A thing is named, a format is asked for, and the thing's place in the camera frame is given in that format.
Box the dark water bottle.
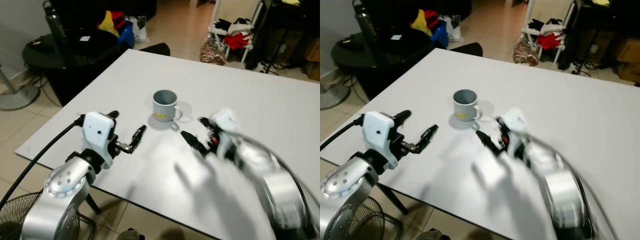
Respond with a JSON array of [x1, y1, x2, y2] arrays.
[[352, 0, 375, 42], [42, 0, 69, 45]]

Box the black wire floor fan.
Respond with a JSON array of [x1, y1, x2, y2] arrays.
[[0, 192, 97, 240], [345, 195, 407, 240]]

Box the black table leg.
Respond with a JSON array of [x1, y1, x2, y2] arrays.
[[84, 192, 102, 216], [376, 182, 410, 217]]

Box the blue bag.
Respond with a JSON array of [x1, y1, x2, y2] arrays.
[[116, 21, 137, 49], [429, 21, 450, 49]]

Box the white plastic bag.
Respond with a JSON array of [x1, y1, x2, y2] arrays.
[[125, 15, 149, 44], [440, 15, 463, 44]]

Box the black and white clothes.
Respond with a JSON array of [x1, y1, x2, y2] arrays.
[[527, 17, 567, 34], [212, 17, 254, 34]]

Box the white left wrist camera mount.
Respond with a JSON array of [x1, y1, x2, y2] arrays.
[[362, 111, 397, 167], [81, 112, 119, 169]]

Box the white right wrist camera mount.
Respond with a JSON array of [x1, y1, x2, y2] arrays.
[[209, 107, 239, 137], [500, 106, 532, 135]]

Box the white clothes rack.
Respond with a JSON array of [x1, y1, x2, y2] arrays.
[[522, 0, 577, 66], [210, 0, 267, 66]]

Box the patterned brown bag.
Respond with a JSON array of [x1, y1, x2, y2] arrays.
[[199, 36, 229, 66], [512, 34, 542, 66]]

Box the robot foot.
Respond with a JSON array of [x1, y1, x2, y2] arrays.
[[117, 227, 147, 240], [415, 227, 452, 240]]

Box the grey mug with yellow print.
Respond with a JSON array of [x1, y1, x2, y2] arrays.
[[152, 89, 184, 124], [452, 88, 484, 123]]

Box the brown cardboard box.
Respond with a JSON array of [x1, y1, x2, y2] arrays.
[[304, 39, 321, 82], [615, 37, 640, 84]]

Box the grey round fan base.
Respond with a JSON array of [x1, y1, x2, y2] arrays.
[[0, 64, 41, 112], [320, 81, 352, 111]]

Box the black chair back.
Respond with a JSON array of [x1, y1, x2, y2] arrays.
[[137, 43, 171, 57], [448, 42, 484, 57]]

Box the yellow and red cloth pile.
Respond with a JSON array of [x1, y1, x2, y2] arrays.
[[97, 10, 127, 37], [409, 9, 439, 37]]

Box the round black glass table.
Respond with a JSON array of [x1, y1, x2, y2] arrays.
[[332, 30, 437, 101], [22, 29, 122, 107]]

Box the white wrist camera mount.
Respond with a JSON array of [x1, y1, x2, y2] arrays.
[[209, 107, 239, 137], [362, 111, 397, 167], [500, 106, 532, 135], [81, 112, 119, 169]]

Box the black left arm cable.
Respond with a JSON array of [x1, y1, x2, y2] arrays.
[[320, 117, 366, 152], [0, 116, 87, 211]]

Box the black cabinet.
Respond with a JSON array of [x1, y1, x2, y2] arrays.
[[246, 0, 321, 72], [557, 0, 640, 76]]

